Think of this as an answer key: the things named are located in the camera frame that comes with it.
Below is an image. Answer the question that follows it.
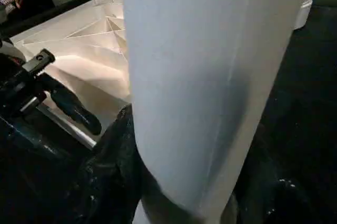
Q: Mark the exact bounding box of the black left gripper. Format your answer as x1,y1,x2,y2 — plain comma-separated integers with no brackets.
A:
0,48,103,136

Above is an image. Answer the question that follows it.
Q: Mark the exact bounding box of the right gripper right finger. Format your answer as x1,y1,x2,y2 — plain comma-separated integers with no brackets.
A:
232,129,316,224

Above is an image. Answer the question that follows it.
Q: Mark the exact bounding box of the black work mat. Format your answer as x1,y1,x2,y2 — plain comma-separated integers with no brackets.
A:
0,0,337,224

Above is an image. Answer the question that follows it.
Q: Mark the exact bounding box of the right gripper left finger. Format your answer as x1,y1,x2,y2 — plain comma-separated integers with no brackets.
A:
74,104,145,224

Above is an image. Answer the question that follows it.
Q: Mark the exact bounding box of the white plastic table top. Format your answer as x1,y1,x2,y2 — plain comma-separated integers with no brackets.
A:
11,0,133,149

